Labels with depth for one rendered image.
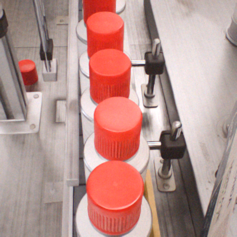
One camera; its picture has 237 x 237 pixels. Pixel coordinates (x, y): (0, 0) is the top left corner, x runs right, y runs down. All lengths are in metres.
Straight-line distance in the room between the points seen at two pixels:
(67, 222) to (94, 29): 0.23
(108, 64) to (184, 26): 0.42
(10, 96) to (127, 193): 0.35
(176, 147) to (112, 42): 0.18
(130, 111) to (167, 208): 0.27
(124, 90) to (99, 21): 0.07
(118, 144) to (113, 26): 0.11
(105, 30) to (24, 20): 0.49
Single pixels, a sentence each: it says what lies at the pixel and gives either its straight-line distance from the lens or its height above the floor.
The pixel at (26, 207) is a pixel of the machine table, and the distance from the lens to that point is 0.48.
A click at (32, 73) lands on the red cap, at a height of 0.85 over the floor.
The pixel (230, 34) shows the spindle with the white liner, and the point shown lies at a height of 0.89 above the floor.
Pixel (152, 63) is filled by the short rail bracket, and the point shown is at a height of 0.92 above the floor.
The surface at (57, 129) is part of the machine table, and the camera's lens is 0.54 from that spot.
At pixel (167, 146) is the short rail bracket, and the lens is 0.41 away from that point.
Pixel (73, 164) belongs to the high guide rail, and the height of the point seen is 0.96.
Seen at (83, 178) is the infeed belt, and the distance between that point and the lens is 0.43.
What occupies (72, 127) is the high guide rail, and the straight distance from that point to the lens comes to 0.37.
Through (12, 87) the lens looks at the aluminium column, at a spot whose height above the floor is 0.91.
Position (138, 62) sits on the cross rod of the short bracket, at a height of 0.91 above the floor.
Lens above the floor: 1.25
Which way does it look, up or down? 50 degrees down
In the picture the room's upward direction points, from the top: 2 degrees clockwise
